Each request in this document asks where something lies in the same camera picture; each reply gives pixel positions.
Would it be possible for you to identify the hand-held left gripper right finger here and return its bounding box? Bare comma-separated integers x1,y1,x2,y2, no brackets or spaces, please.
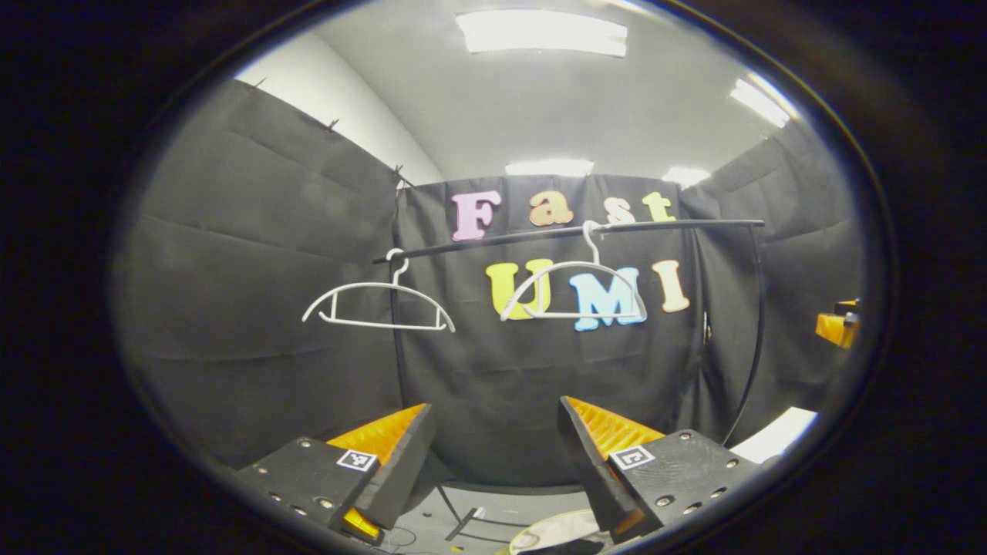
558,395,766,540

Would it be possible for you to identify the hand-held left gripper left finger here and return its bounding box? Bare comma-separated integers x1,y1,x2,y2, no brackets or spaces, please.
234,402,437,546

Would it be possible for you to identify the white clothes hanger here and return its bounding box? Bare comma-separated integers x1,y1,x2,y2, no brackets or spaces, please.
500,220,648,323
302,248,456,334

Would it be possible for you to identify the empty white clothes hanger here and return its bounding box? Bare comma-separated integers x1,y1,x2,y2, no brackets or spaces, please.
302,248,456,334

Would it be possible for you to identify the black clothes rack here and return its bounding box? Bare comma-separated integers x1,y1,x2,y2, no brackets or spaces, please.
372,218,766,542

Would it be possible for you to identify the white flat panel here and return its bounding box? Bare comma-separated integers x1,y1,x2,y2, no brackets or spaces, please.
729,407,818,465

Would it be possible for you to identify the black backdrop cloth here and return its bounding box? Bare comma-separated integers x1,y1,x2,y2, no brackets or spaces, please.
116,77,864,494

